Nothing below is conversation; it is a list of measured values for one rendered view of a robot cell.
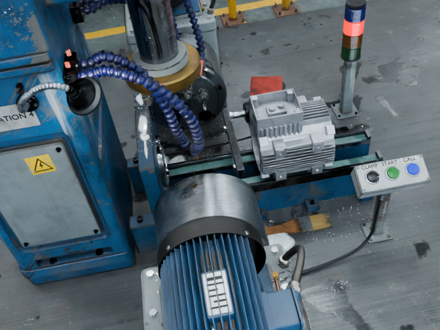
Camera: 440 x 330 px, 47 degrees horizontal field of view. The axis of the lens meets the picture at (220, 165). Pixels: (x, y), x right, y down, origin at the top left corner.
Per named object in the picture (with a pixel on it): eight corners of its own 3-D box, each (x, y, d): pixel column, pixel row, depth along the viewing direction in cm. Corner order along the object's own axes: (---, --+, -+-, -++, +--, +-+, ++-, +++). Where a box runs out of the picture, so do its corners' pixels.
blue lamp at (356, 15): (348, 25, 151) (349, 11, 148) (341, 14, 155) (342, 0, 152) (367, 21, 151) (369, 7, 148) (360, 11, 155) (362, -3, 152)
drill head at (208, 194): (176, 368, 111) (154, 313, 93) (162, 234, 136) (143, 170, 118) (289, 346, 112) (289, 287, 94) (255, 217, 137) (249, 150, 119)
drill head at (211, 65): (154, 156, 157) (137, 91, 139) (146, 77, 185) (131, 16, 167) (235, 141, 158) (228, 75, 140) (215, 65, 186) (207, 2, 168)
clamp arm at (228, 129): (220, 116, 153) (236, 178, 136) (219, 109, 151) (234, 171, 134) (232, 114, 154) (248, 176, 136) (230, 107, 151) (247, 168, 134)
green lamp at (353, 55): (344, 63, 161) (345, 50, 158) (338, 52, 165) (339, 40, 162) (363, 59, 161) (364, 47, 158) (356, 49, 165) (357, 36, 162)
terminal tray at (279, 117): (258, 141, 134) (256, 120, 129) (250, 115, 141) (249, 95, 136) (302, 133, 135) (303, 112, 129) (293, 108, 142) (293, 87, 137)
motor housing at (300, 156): (263, 191, 142) (260, 142, 128) (250, 145, 155) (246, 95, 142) (334, 178, 143) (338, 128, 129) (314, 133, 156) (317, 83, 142)
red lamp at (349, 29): (346, 38, 154) (348, 25, 151) (340, 27, 158) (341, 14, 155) (366, 34, 155) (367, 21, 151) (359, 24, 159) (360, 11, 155)
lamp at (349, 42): (345, 50, 158) (346, 38, 154) (339, 40, 162) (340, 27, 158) (364, 47, 158) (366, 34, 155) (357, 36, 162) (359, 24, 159)
